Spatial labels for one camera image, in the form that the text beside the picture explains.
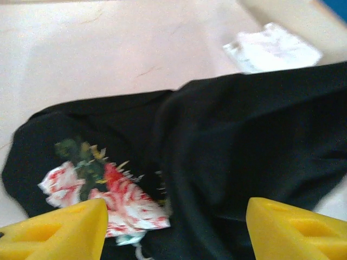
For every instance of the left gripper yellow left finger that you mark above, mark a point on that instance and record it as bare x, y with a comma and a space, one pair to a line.
54, 235

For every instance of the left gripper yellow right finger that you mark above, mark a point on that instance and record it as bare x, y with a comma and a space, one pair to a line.
292, 235

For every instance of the black floral print t-shirt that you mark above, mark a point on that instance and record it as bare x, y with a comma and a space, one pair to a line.
217, 135

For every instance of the white folded t-shirt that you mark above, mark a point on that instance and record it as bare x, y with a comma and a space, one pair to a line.
271, 51

